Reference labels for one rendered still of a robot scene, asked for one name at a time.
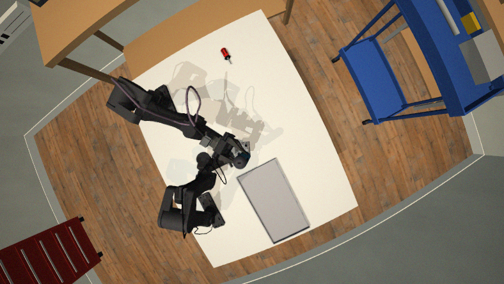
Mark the grey l-shaped bracket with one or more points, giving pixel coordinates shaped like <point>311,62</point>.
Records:
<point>247,148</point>

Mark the dark blue electric screwdriver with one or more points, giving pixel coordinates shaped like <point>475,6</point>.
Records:
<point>241,160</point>

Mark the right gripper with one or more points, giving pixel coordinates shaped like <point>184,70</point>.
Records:
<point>221,163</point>

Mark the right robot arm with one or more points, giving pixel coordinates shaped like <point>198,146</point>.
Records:
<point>171,218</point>

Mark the red hand screwdriver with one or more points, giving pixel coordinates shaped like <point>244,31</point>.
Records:
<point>225,54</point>

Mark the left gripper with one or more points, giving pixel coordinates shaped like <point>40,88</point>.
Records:
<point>222,145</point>

